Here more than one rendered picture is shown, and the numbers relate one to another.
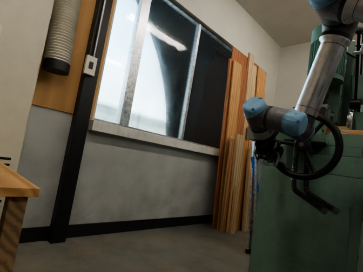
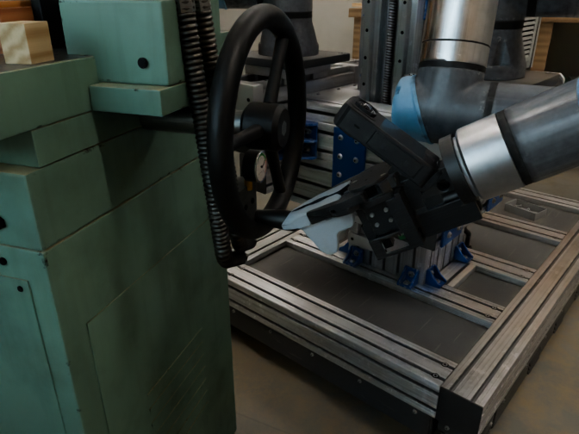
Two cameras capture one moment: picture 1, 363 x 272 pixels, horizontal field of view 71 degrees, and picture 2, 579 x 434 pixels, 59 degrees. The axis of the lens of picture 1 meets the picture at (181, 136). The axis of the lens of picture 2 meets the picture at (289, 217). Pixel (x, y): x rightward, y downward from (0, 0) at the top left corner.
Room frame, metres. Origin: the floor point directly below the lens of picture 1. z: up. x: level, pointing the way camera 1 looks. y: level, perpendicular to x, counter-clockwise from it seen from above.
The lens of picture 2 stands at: (1.23, 0.10, 0.97)
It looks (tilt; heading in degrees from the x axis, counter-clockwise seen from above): 25 degrees down; 251
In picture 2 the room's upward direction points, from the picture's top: straight up
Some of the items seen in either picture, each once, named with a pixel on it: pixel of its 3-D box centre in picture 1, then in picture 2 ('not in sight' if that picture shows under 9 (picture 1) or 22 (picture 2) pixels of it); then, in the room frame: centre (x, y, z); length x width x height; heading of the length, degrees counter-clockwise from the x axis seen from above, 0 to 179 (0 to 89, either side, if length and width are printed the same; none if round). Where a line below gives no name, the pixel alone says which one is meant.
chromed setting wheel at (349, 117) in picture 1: (350, 121); not in sight; (1.35, -0.89, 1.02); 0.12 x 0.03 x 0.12; 142
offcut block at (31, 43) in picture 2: not in sight; (27, 42); (1.31, -0.51, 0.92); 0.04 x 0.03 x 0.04; 60
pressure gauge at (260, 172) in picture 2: not in sight; (253, 170); (0.99, -0.79, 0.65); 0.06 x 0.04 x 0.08; 52
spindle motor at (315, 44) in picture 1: (327, 56); not in sight; (1.32, -0.71, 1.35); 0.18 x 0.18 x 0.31
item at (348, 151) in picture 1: (314, 150); (82, 103); (1.27, -0.68, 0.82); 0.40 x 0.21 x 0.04; 52
